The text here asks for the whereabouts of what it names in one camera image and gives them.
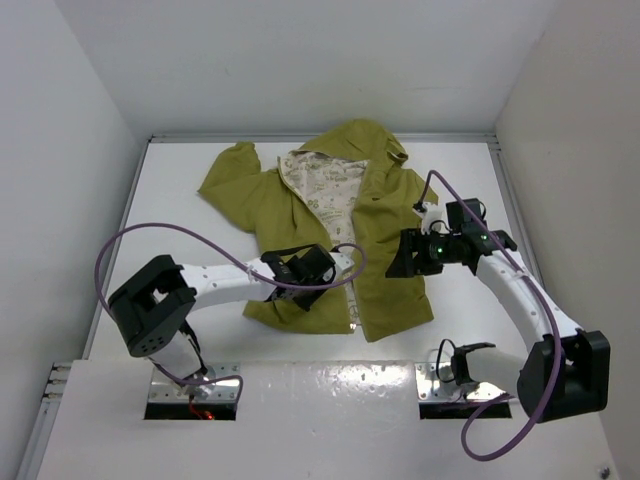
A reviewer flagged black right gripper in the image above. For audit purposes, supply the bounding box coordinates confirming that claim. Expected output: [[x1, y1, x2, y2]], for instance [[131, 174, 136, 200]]
[[386, 228, 460, 278]]

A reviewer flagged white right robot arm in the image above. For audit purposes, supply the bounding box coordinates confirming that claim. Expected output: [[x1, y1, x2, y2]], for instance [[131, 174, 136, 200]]
[[386, 198, 611, 423]]

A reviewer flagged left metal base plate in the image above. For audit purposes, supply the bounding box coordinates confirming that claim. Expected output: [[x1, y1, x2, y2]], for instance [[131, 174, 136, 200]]
[[147, 363, 244, 406]]

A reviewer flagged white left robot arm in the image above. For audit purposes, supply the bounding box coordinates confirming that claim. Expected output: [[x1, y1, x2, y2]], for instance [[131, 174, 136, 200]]
[[108, 244, 354, 386]]

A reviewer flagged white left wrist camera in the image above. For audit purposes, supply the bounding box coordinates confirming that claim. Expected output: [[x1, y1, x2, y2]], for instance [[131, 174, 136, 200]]
[[324, 251, 354, 283]]

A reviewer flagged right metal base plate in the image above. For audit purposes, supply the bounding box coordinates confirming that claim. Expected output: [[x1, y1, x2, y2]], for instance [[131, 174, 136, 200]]
[[414, 362, 504, 404]]

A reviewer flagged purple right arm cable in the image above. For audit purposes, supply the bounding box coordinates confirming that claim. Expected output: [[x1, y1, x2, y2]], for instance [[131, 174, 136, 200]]
[[422, 169, 568, 460]]

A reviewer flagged olive green hooded jacket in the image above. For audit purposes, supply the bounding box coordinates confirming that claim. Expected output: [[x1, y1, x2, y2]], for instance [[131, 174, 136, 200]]
[[198, 119, 438, 342]]

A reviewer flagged metal base plate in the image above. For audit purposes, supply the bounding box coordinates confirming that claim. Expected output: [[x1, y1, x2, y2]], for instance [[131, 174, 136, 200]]
[[414, 362, 504, 404], [147, 363, 244, 406]]

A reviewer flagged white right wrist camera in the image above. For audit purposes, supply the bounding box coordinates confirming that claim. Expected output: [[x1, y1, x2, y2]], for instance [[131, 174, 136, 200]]
[[413, 201, 445, 234]]

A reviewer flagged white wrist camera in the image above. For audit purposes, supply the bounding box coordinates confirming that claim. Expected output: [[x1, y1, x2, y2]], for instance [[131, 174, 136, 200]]
[[324, 251, 354, 283], [413, 201, 445, 234]]

